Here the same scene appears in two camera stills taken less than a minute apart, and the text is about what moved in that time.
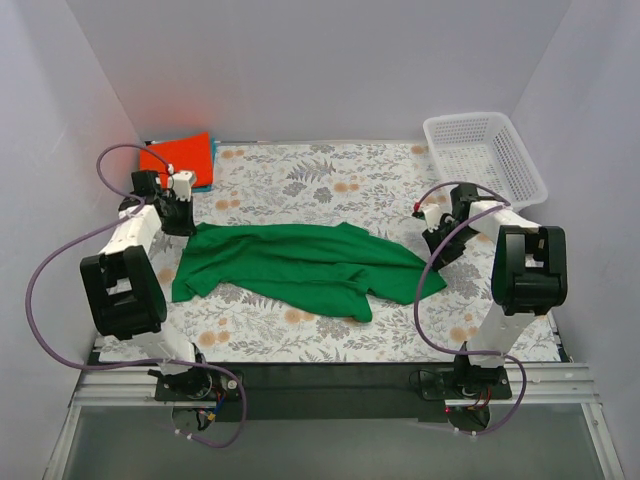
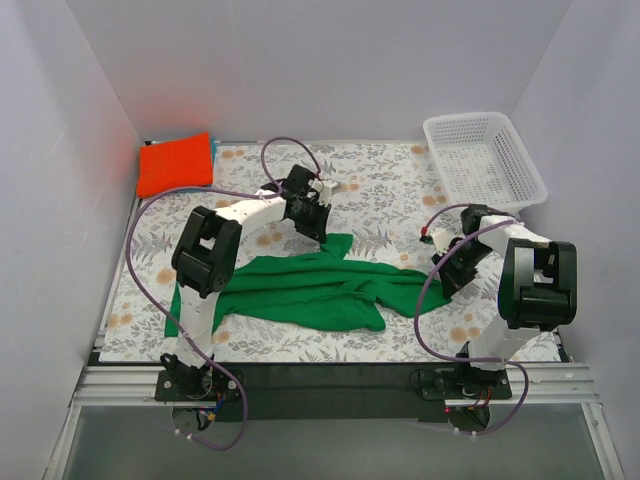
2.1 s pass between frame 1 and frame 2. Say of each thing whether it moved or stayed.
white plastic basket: stayed
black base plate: stayed
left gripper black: moved
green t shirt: moved
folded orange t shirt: stayed
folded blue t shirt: stayed
